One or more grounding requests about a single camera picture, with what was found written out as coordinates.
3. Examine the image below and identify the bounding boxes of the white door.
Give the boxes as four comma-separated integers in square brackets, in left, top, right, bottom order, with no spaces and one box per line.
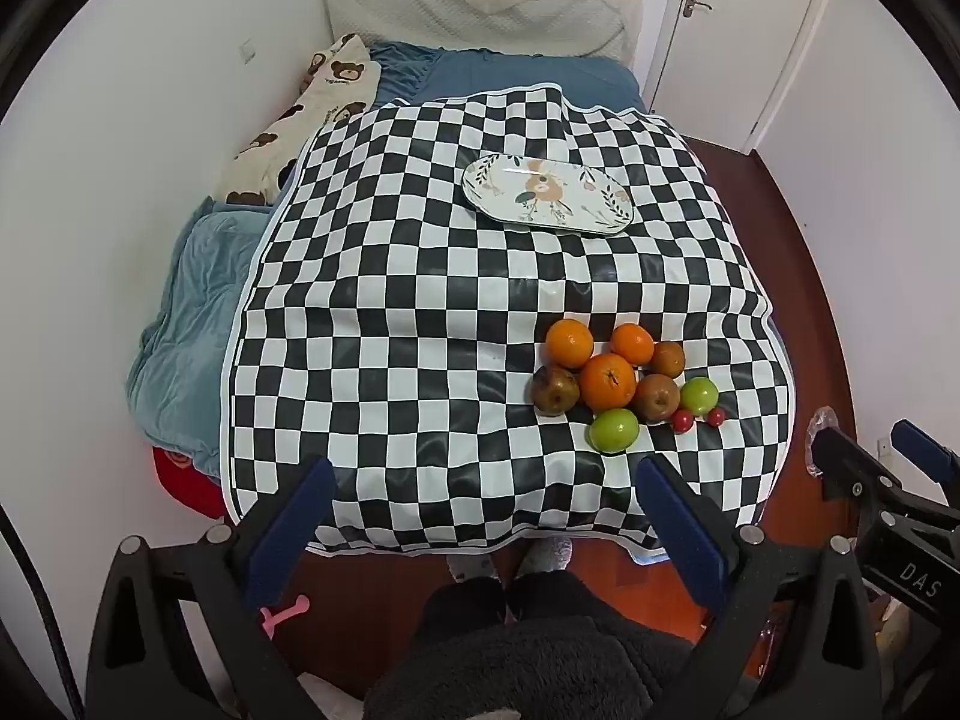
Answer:
[645,0,837,155]

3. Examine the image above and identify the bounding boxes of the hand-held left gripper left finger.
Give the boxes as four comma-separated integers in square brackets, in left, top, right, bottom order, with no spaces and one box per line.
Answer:
[85,456,336,720]

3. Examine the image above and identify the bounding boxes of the bear print pillow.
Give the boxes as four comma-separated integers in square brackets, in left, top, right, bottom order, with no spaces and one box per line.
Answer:
[215,34,383,207]

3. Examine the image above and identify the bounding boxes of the beige padded headboard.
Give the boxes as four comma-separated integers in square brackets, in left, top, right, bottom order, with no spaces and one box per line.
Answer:
[324,0,627,61]

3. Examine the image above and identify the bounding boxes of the light blue fleece blanket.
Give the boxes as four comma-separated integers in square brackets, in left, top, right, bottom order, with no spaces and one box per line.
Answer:
[126,195,290,477]

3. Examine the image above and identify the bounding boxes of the red cloth item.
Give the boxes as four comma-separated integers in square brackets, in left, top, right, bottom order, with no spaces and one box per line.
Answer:
[152,446,230,518]

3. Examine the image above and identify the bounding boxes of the large orange with stem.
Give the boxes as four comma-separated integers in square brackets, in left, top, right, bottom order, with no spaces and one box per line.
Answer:
[579,352,638,413]

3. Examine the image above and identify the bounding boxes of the black and white checkered cloth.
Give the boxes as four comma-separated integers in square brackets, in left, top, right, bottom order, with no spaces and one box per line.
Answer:
[220,84,797,557]

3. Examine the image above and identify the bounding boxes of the clear plastic bag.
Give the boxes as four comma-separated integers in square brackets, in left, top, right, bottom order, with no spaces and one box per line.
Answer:
[806,405,839,477]

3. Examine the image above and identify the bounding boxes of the green apple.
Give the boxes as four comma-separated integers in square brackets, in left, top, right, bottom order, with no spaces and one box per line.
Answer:
[679,377,719,417]
[588,409,641,455]

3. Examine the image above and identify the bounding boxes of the pink bone-shaped toy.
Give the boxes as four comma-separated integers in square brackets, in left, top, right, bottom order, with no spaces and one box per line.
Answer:
[260,595,310,631]

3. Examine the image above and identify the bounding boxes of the oval floral ceramic plate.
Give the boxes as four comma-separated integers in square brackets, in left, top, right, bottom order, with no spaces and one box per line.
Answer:
[461,153,635,238]

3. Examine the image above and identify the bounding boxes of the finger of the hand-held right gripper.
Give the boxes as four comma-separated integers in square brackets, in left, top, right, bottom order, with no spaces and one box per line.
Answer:
[810,427,905,505]
[891,420,960,485]

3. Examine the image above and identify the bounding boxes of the black cable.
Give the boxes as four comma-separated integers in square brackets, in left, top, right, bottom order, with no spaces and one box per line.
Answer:
[0,502,85,720]

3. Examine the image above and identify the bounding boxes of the dark brown-green apple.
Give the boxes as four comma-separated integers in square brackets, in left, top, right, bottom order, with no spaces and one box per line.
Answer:
[532,365,581,417]

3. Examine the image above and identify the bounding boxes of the blue bed sheet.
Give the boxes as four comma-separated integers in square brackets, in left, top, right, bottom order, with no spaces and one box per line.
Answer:
[367,43,646,113]

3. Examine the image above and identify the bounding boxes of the person's dark fleece pants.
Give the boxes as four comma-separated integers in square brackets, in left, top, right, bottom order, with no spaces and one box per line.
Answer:
[364,574,698,720]

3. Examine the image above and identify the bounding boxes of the red-brown apple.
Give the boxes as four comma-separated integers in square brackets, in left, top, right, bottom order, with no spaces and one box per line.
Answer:
[649,340,686,380]
[630,373,681,422]

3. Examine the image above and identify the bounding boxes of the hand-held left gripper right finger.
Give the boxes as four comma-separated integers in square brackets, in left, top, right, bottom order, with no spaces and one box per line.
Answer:
[636,454,880,720]

